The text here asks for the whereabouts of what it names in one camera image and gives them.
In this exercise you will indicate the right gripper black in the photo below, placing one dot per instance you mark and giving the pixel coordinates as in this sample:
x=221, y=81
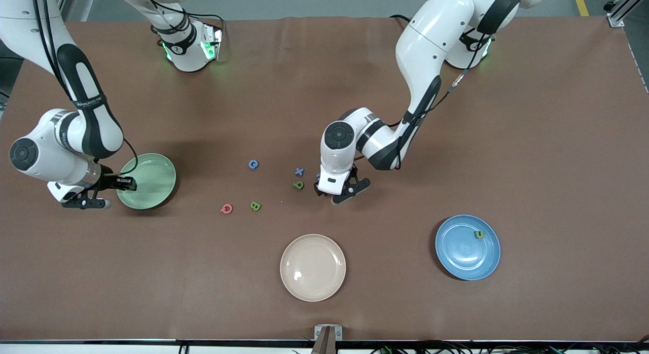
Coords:
x=107, y=180

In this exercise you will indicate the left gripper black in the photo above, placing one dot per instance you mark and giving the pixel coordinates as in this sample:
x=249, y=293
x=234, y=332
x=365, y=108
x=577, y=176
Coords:
x=353, y=172

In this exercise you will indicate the dark green lowercase letter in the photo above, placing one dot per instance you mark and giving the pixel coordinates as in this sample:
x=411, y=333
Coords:
x=298, y=185

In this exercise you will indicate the green letter B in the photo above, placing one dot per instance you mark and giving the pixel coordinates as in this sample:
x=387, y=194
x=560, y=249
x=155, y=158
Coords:
x=255, y=206

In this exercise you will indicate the pink letter Q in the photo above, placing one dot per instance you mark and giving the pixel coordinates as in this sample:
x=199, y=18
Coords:
x=226, y=209

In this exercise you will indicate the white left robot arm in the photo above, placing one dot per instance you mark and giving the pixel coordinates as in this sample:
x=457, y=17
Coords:
x=431, y=39

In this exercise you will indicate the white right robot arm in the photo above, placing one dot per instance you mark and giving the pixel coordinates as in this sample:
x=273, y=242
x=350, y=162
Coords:
x=50, y=151

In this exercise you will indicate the light green plate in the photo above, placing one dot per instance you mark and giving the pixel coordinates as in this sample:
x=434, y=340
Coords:
x=152, y=186

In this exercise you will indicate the beige plate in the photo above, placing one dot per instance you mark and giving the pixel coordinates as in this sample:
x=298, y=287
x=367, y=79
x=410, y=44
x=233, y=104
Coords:
x=313, y=268

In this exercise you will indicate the blue plate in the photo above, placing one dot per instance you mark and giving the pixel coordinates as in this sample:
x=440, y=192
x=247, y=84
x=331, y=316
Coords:
x=461, y=257

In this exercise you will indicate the black table edge strip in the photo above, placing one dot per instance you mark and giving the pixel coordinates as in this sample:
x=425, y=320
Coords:
x=101, y=341

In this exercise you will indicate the brown table cover sheet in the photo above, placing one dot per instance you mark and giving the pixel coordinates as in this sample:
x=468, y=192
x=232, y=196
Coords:
x=507, y=141

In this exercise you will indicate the grey metal bracket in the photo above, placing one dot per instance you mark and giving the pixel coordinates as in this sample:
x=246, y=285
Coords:
x=318, y=331

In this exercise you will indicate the brown camera post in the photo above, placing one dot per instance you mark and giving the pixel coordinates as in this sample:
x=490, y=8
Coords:
x=324, y=346

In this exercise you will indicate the aluminium frame profile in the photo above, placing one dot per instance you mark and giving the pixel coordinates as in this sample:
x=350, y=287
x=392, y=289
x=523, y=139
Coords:
x=616, y=14
x=83, y=6

